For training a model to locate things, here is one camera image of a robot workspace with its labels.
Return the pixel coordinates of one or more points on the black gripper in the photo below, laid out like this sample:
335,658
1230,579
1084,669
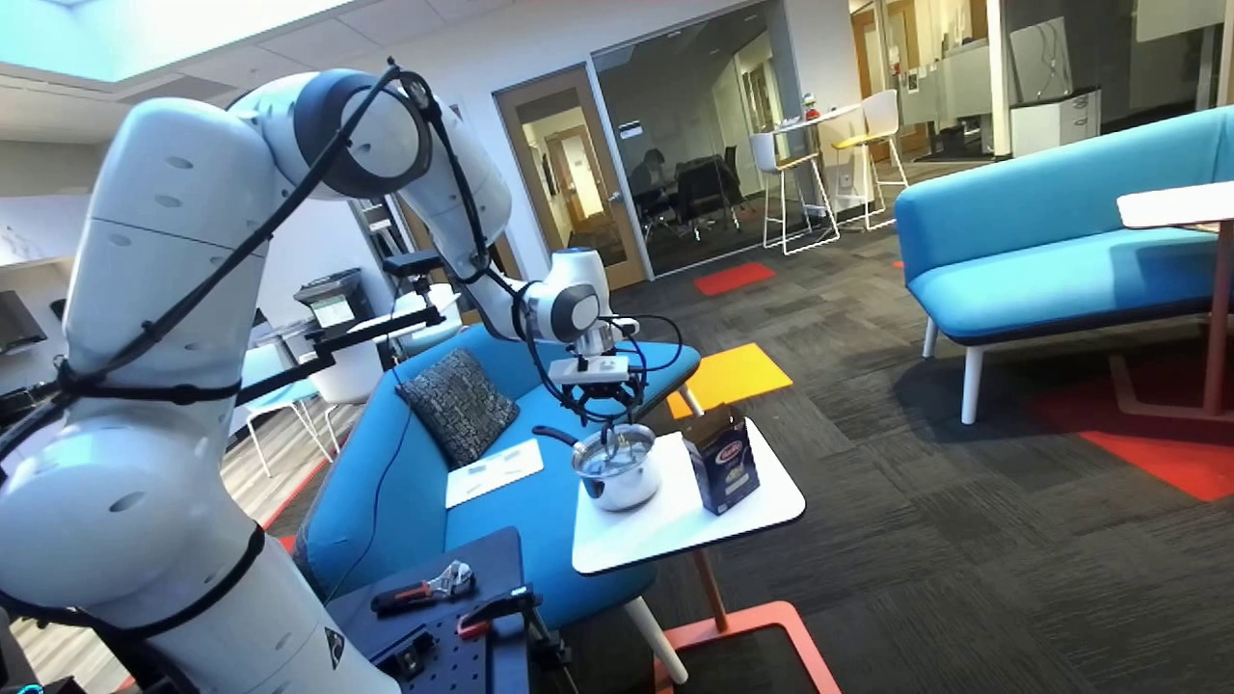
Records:
602,397

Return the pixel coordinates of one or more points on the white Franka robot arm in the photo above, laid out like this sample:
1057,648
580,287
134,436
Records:
139,387

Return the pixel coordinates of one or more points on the blue pasta box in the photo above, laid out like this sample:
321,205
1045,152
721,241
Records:
721,467

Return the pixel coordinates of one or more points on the white paper sheet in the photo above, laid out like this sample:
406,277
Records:
494,471

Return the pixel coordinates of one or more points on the grey patterned pillow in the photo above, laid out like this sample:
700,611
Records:
458,406

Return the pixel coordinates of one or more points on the wooden framed glass door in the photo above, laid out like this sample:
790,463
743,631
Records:
573,179

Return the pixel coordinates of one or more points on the blue sofa with pillow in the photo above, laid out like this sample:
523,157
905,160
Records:
371,503

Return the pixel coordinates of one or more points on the dark perforated mounting board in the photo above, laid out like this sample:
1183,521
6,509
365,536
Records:
443,642

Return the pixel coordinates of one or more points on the black stand bar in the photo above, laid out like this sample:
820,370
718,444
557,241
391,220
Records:
350,338

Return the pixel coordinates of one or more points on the grey office printer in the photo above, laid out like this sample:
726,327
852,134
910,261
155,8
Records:
332,302

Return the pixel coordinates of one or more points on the white high stool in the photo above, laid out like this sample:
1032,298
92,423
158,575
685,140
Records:
796,166

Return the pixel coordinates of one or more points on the white high table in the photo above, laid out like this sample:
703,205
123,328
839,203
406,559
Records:
823,117

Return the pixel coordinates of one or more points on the yellow high stool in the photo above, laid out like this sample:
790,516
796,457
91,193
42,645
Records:
871,140

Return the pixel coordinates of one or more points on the long blue sofa white legs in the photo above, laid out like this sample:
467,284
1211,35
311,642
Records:
1067,270

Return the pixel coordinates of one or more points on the white storage cabinet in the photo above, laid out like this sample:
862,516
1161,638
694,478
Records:
1053,122

